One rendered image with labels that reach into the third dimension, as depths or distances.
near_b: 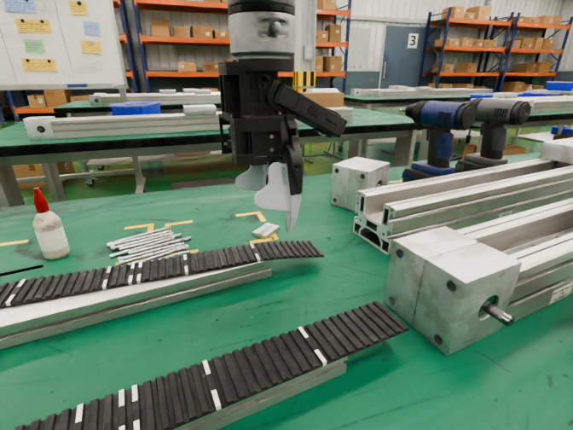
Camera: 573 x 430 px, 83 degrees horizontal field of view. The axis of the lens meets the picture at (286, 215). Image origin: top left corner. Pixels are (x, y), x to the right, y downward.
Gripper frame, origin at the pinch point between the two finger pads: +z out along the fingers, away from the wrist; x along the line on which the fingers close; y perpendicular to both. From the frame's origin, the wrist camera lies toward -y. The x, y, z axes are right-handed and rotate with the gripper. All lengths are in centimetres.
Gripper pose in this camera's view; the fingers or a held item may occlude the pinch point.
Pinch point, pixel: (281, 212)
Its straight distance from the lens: 46.9
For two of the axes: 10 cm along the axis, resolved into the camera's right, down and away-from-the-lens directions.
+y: -9.1, 1.7, -3.9
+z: 0.0, 9.2, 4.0
